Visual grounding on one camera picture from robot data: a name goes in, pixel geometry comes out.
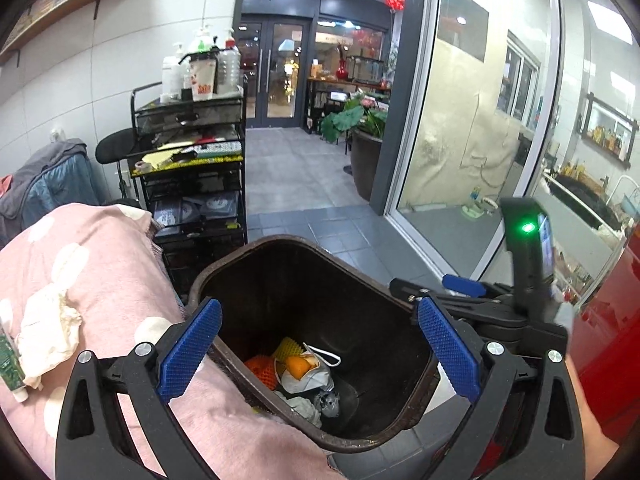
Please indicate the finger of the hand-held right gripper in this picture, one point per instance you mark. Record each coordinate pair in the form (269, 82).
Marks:
(462, 285)
(405, 287)

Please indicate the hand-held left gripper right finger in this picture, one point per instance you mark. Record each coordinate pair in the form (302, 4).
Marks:
(447, 347)

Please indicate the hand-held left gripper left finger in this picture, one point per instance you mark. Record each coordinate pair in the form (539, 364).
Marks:
(192, 347)

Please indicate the orange foam fruit net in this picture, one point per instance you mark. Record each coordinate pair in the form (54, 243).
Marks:
(260, 372)

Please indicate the brown trash bin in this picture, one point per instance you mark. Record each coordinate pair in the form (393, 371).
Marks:
(310, 285)

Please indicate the yellow foam fruit net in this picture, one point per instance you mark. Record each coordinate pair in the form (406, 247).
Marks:
(289, 347)

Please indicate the orange peel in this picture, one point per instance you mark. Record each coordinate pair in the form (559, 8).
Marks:
(296, 366)

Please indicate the person's right forearm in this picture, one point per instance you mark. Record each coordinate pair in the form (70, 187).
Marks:
(592, 425)

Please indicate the red glossy object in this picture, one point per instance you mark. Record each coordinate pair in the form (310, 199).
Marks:
(610, 310)

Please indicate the pink polka dot blanket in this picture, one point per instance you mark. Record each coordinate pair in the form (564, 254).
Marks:
(100, 270)

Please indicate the grey crumpled paper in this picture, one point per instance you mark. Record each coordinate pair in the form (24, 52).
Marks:
(302, 410)

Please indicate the dark plant pot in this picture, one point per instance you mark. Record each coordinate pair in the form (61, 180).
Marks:
(366, 165)

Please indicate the crumpled silver foil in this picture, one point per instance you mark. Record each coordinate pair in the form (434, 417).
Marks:
(327, 404)

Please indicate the long crumpled white tissue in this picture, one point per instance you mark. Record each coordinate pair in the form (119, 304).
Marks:
(47, 335)

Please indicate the black metal cart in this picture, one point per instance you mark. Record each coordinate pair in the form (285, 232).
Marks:
(200, 190)

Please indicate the glass sliding door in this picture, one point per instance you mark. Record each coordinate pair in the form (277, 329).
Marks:
(475, 110)

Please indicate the green leafy plant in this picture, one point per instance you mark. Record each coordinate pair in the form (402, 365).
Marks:
(357, 115)

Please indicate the green and white tube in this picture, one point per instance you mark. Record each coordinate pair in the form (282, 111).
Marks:
(10, 365)

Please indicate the tape roll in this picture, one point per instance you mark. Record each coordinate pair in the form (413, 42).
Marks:
(144, 165)

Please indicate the yellow paper sheet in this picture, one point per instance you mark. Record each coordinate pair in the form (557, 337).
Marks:
(167, 158)

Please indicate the massage bed with blue cover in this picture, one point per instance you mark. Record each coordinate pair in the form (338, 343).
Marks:
(55, 185)

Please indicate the black round stool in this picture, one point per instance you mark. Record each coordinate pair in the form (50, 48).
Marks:
(114, 146)

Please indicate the glass tank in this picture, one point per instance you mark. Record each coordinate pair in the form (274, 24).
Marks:
(366, 69)

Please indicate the red vase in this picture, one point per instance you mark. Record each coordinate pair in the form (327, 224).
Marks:
(342, 70)

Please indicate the grey towel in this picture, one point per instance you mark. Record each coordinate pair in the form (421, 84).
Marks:
(37, 165)

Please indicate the red cloth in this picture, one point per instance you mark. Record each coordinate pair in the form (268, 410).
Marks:
(5, 186)

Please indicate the glass entrance doors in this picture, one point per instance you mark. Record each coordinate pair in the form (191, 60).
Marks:
(275, 75)

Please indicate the printed paper cup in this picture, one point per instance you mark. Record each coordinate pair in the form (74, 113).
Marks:
(203, 80)

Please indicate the clear plastic jug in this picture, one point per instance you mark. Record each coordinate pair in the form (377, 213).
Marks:
(230, 67)

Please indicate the red hanging ornament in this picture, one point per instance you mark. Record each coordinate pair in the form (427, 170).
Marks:
(394, 1)

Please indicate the white pump bottle green top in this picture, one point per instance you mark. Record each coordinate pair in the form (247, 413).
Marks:
(202, 42)

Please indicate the wall shelf with jars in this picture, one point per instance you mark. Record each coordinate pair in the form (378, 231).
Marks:
(610, 132)

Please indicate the white wall outlet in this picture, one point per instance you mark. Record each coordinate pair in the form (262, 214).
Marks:
(57, 135)

